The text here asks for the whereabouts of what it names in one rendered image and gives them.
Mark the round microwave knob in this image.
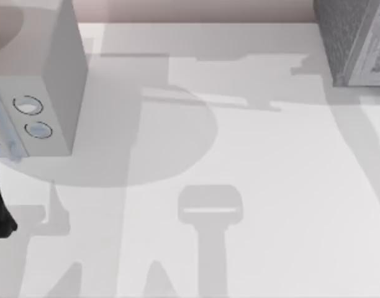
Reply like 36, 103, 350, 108
24, 120, 53, 140
12, 95, 44, 116

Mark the pale microwave oven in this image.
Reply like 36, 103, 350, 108
0, 0, 89, 163

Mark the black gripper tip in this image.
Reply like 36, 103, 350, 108
0, 158, 19, 240

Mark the pale microwave door handle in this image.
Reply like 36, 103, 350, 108
0, 83, 24, 163

